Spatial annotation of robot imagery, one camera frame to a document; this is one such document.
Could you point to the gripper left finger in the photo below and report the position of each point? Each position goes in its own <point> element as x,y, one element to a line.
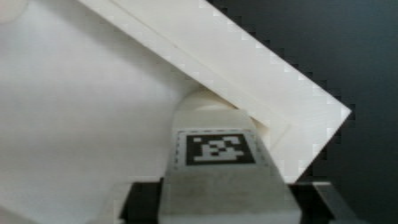
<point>108,215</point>

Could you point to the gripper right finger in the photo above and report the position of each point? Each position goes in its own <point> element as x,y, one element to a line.
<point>343,215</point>

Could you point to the white table leg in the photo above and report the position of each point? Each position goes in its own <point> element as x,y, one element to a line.
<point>222,186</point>

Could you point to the white square tabletop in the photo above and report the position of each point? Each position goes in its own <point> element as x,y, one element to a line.
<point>103,61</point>

